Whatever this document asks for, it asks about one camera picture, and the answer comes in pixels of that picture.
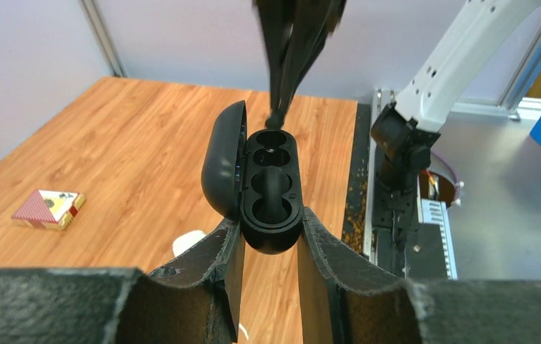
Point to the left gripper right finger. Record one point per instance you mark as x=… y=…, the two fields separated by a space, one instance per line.
x=346 y=299

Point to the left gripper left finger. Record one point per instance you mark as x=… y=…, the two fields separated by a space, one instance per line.
x=194 y=298

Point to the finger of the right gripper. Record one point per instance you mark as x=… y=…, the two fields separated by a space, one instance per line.
x=277 y=20
x=312 y=22

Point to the black earbud case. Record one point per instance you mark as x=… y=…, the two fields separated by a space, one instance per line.
x=254 y=180

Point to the white earbud charging case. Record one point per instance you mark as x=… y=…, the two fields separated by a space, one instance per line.
x=185 y=241

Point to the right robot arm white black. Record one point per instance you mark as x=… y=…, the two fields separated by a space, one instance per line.
x=473 y=37

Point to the white plastic scrap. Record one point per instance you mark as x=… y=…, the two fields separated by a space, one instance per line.
x=244 y=331

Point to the red white card box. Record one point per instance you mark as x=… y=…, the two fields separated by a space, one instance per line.
x=46 y=209

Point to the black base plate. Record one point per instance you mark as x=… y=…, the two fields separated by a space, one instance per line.
x=385 y=207

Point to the slotted white cable duct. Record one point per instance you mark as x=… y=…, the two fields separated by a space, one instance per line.
x=436 y=240

